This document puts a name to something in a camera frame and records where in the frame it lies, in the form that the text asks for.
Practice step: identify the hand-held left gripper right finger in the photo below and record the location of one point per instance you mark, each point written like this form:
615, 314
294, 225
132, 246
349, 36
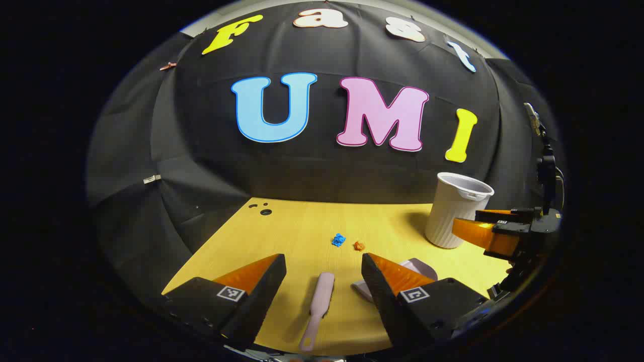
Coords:
380, 296

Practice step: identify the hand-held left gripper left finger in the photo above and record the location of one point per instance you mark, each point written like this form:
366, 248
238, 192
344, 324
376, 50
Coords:
261, 291

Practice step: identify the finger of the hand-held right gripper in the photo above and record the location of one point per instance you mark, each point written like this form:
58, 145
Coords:
508, 229
508, 215

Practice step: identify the pink dustpan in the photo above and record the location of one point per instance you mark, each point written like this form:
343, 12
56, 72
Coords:
420, 267

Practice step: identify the orange paper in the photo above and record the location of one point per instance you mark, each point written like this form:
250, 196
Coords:
358, 246

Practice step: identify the white ribbed garbage bin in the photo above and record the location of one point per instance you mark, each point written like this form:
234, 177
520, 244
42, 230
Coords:
453, 216

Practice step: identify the small pink broom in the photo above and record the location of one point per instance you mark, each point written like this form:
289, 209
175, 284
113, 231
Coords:
324, 294

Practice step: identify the blue paper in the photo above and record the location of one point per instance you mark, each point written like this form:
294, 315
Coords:
338, 240

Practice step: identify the wooden desktop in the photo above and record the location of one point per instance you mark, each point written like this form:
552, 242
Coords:
302, 231

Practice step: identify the metal clip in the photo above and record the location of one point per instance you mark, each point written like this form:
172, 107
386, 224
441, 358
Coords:
533, 118

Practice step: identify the white clip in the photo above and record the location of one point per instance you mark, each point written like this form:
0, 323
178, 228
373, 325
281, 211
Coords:
152, 178

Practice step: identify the red clip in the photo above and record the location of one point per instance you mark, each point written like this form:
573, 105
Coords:
168, 65

